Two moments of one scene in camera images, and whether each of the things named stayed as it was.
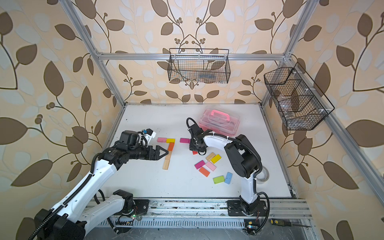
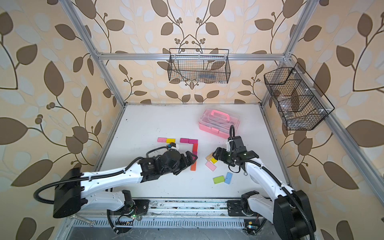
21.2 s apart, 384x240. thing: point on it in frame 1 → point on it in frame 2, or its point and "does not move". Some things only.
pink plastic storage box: (220, 119) does not move
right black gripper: (191, 146) → (218, 151)
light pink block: (210, 166) does not move
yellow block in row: (169, 140) does not move
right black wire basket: (301, 103) does not move
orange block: (204, 172) → (193, 167)
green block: (218, 179) does not move
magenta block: (185, 140) does not move
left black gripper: (155, 157) → (184, 163)
